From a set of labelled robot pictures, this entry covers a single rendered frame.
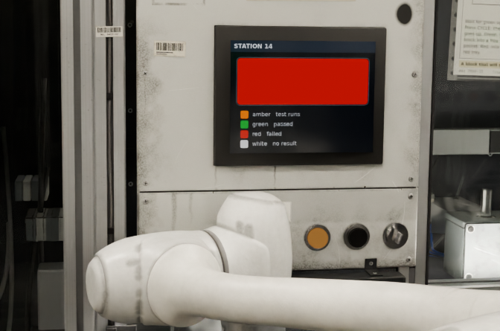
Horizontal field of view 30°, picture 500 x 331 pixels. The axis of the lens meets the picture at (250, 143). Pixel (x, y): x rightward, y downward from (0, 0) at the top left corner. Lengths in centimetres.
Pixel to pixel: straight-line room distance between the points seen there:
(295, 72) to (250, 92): 7
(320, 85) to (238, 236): 26
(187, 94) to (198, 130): 5
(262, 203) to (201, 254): 13
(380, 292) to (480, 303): 12
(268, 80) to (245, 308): 39
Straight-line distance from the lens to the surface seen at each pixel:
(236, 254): 121
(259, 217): 123
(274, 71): 132
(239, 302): 106
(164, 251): 114
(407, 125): 140
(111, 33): 133
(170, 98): 133
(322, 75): 134
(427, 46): 142
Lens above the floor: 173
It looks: 7 degrees down
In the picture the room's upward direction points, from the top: 1 degrees clockwise
